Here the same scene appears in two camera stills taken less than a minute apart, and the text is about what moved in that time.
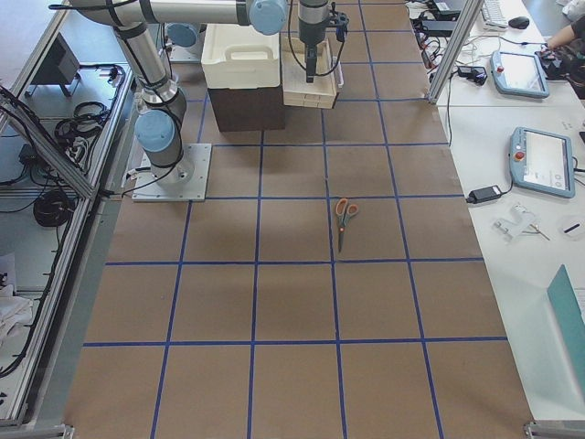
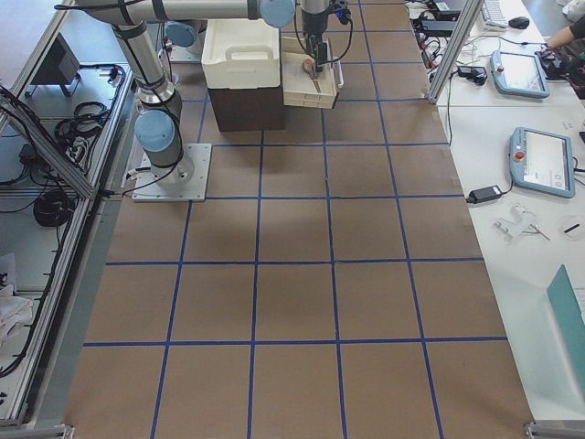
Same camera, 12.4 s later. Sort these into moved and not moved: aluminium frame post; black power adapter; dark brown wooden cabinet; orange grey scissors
Moved: orange grey scissors
Not moved: dark brown wooden cabinet; black power adapter; aluminium frame post
